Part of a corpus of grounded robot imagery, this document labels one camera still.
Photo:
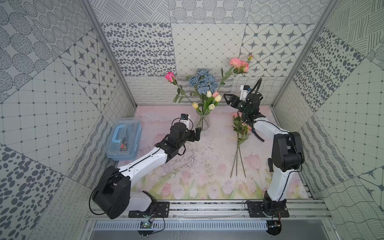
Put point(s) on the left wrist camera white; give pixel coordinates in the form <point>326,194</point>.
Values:
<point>185,120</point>

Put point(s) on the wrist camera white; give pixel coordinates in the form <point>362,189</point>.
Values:
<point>185,120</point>
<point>244,91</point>

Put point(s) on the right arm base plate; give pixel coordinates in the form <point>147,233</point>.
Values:
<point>258,209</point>

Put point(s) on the aluminium rail frame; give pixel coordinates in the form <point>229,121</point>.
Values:
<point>210,215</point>

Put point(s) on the pink carnation spray stem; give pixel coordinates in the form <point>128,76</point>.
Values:
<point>237,67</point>

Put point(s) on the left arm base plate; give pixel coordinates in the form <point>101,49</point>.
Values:
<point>158,209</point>

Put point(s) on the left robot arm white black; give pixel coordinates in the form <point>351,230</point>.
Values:
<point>113,193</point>

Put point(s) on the yellow white tulip bunch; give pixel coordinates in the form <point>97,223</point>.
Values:
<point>205,101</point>

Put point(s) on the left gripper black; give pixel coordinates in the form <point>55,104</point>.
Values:
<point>191,134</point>

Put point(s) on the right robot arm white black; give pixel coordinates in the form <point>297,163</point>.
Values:
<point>287,151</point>

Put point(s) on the pink tulip stem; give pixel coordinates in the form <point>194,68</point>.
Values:
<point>215,99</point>

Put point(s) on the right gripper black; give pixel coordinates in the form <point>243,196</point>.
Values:
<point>232,97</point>

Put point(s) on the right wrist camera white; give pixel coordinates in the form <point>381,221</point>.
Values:
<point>244,91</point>

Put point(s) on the black handled screwdriver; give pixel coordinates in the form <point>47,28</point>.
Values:
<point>271,165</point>

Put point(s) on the clear glass vase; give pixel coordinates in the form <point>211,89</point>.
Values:
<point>203,122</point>

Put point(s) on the clear blue tool box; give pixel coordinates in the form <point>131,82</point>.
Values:
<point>124,139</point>

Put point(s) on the pink rose stem large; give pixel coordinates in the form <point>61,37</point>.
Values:
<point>244,132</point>

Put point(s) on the magenta rose stem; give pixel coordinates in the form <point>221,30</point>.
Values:
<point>181,94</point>

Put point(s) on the light pink rose stem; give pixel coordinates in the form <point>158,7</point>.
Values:
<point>236,125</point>

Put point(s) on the blue hydrangea flower bunch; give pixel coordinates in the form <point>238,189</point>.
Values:
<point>203,82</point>

